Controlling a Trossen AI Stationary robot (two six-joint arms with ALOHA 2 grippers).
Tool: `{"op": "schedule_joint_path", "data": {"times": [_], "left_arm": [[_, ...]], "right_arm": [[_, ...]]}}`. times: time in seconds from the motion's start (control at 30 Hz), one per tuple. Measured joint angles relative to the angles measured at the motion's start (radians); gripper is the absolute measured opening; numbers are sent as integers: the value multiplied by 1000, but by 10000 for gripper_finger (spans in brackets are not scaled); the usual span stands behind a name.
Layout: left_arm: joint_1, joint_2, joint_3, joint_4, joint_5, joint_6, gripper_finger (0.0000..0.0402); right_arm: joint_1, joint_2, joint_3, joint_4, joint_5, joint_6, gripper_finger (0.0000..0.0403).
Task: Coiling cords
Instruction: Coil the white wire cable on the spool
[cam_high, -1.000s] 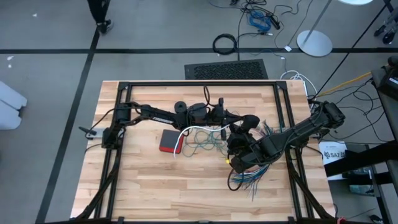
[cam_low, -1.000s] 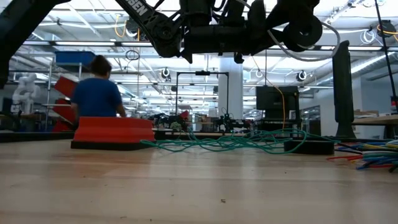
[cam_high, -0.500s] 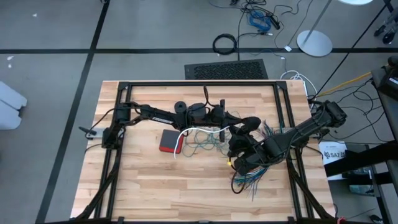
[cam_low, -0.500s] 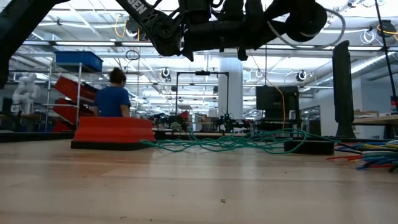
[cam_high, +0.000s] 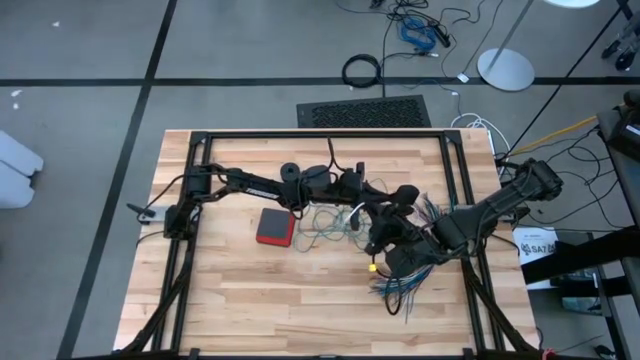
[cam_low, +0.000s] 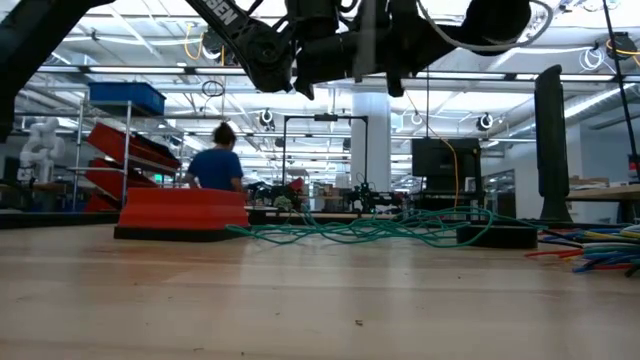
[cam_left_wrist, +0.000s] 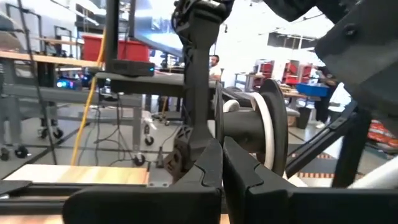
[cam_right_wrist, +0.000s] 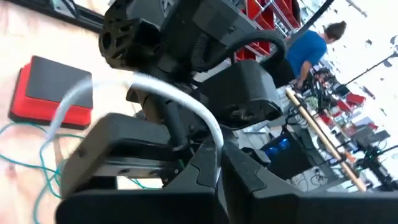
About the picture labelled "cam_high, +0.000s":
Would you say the white floor cable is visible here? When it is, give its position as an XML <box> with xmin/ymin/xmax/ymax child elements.
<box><xmin>449</xmin><ymin>113</ymin><xmax>512</xmax><ymax>167</ymax></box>

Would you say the grey lamp stand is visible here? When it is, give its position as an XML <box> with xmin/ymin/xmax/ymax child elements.
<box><xmin>475</xmin><ymin>0</ymin><xmax>537</xmax><ymax>93</ymax></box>

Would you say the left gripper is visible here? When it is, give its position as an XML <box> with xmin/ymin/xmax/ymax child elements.
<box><xmin>298</xmin><ymin>165</ymin><xmax>396</xmax><ymax>210</ymax></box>

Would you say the red box with black base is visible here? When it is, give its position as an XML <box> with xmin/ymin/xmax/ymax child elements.
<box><xmin>255</xmin><ymin>207</ymin><xmax>297</xmax><ymax>248</ymax></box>

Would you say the coiled blue floor cable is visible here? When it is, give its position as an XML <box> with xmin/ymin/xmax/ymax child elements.
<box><xmin>399</xmin><ymin>16</ymin><xmax>438</xmax><ymax>52</ymax></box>

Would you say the black perforated computer case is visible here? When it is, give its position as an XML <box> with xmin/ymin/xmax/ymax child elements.
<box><xmin>295</xmin><ymin>94</ymin><xmax>433</xmax><ymax>130</ymax></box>

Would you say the white printed sign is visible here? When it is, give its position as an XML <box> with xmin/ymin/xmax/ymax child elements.
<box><xmin>511</xmin><ymin>226</ymin><xmax>559</xmax><ymax>292</ymax></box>

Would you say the yellow cable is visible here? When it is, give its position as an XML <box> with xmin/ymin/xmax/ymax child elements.
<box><xmin>508</xmin><ymin>115</ymin><xmax>599</xmax><ymax>157</ymax></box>

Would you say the grey clamp with black handle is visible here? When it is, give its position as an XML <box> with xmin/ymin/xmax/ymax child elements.
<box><xmin>125</xmin><ymin>201</ymin><xmax>167</xmax><ymax>224</ymax></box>

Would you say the white bulky object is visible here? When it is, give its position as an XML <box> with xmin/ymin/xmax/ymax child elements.
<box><xmin>0</xmin><ymin>129</ymin><xmax>45</xmax><ymax>211</ymax></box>

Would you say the thin green cord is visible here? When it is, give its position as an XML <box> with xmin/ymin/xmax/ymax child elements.
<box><xmin>291</xmin><ymin>177</ymin><xmax>401</xmax><ymax>254</ymax></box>

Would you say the black metal stand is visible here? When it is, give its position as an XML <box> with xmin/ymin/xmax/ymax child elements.
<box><xmin>519</xmin><ymin>224</ymin><xmax>640</xmax><ymax>302</ymax></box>

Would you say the green cable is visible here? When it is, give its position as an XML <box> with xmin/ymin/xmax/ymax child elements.
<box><xmin>118</xmin><ymin>129</ymin><xmax>542</xmax><ymax>360</ymax></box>

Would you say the coiled black floor cable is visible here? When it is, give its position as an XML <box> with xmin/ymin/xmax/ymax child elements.
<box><xmin>341</xmin><ymin>52</ymin><xmax>384</xmax><ymax>91</ymax></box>

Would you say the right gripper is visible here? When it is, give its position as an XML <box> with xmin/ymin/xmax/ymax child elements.
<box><xmin>367</xmin><ymin>203</ymin><xmax>426</xmax><ymax>256</ymax></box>

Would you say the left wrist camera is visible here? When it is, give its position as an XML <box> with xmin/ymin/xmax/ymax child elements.
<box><xmin>343</xmin><ymin>160</ymin><xmax>368</xmax><ymax>190</ymax></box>

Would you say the bundle of coloured wires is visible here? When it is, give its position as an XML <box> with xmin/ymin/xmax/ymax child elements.
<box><xmin>368</xmin><ymin>192</ymin><xmax>454</xmax><ymax>322</ymax></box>

